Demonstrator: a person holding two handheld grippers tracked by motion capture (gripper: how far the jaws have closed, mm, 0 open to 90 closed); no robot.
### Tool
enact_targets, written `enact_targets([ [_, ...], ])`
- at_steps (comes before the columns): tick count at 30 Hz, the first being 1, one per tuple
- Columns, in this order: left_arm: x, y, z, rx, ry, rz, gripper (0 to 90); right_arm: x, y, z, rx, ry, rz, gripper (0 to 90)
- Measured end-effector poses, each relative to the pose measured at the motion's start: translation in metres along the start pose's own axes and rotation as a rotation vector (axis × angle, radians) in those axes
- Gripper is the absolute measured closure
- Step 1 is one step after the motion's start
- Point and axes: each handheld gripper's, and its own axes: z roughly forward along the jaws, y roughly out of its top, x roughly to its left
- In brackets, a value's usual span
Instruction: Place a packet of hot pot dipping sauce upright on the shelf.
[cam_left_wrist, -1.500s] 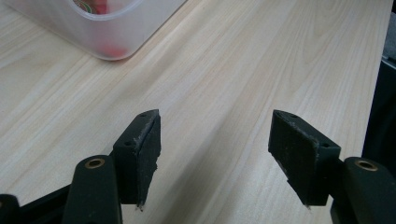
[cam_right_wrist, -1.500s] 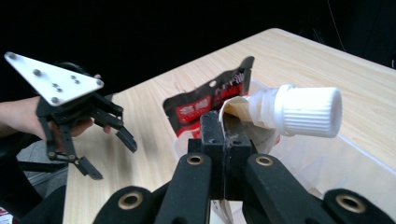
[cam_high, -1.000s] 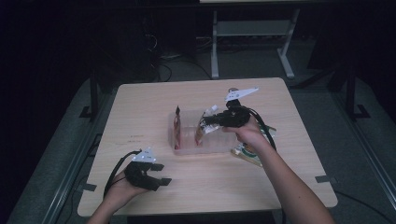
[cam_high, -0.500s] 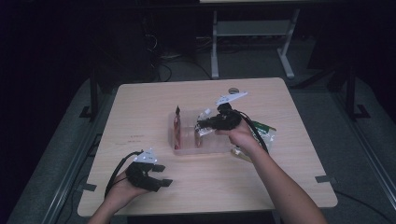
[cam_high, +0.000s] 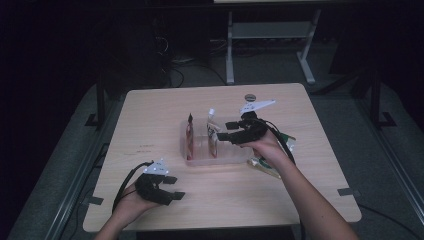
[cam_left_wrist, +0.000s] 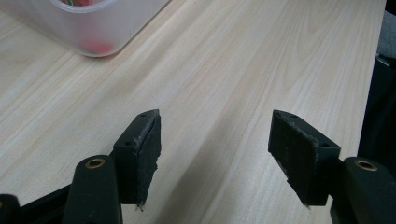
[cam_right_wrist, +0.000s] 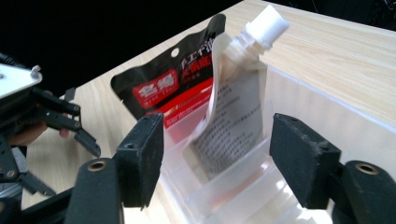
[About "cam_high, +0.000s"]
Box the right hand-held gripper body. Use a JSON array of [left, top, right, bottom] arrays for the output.
[[233, 99, 277, 145]]

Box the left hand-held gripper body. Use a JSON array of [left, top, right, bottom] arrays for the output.
[[134, 158, 174, 206]]

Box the sauce packet with white top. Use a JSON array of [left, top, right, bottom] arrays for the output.
[[206, 108, 222, 159]]

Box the clear plastic container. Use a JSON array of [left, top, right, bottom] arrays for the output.
[[179, 117, 254, 167]]

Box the beige sauce packet green label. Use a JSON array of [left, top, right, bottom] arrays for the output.
[[247, 132, 297, 179]]

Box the black sauce packet red label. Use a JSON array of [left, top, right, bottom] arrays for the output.
[[185, 113, 195, 161]]

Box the person's right hand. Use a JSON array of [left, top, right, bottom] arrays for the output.
[[241, 131, 291, 171]]

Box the person's left hand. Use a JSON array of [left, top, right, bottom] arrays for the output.
[[111, 184, 161, 231]]

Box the grey tape piece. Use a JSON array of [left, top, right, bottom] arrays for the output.
[[81, 195, 105, 206], [337, 187, 362, 198]]

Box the black metal stand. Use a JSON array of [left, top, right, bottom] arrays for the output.
[[84, 75, 108, 128], [368, 68, 398, 130]]

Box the bundle of floor cables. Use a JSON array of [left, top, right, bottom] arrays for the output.
[[156, 34, 228, 88]]

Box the white metal desk frame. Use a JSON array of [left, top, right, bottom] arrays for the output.
[[225, 9, 323, 86]]

